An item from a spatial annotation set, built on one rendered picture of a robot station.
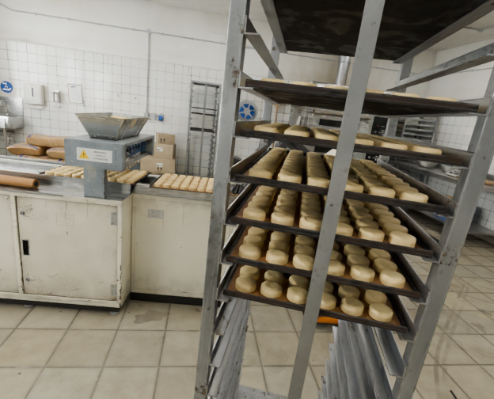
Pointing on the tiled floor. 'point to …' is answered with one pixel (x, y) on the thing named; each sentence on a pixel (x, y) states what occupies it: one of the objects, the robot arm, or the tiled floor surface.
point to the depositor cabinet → (55, 247)
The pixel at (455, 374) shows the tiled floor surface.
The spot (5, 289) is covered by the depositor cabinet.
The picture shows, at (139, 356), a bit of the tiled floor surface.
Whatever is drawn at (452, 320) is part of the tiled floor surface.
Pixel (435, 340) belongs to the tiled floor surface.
